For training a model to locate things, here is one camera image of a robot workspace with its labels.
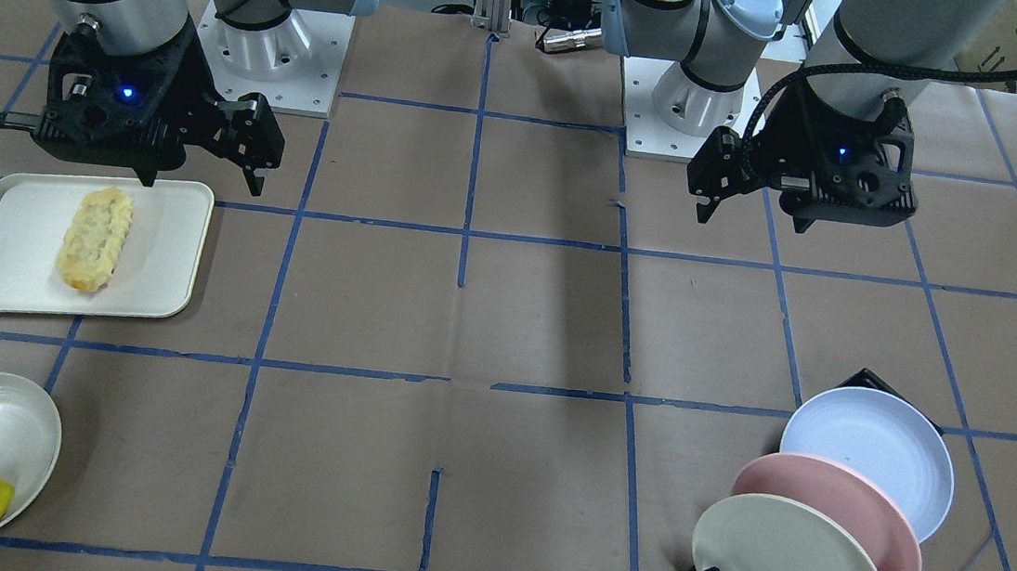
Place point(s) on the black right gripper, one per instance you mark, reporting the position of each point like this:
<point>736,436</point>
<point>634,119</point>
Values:
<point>192,96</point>

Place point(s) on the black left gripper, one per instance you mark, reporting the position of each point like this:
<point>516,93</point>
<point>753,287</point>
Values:
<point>786,142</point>

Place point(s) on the yellow bread loaf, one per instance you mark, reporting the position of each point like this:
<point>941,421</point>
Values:
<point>91,247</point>

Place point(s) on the blue plate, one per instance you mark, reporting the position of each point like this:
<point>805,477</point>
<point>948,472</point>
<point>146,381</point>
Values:
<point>885,439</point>

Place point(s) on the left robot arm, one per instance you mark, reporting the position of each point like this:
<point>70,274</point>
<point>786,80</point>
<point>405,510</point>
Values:
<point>868,48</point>

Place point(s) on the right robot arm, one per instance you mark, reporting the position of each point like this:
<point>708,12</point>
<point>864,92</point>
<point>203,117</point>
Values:
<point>132,27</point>

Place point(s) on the pink plate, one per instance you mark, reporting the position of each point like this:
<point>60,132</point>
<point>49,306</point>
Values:
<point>844,496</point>

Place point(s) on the cream white plate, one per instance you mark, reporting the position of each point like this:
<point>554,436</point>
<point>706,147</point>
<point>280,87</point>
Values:
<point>762,532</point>

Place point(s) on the white rectangular tray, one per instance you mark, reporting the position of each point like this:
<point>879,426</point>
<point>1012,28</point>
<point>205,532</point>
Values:
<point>157,268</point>

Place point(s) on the silver cylindrical connector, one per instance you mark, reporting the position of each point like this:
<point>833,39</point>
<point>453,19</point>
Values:
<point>569,41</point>

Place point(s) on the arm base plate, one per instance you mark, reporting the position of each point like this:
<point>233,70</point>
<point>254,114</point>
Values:
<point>646,112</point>
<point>296,65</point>

